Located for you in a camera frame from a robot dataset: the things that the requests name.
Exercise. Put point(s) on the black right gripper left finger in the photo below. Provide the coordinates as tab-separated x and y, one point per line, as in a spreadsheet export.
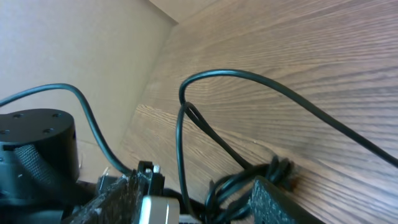
119	203

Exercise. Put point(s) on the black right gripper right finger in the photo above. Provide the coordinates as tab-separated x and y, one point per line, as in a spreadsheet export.
270	206

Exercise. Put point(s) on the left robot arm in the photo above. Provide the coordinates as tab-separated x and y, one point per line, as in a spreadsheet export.
39	167

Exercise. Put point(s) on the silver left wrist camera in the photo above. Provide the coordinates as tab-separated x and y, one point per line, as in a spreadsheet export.
159	210

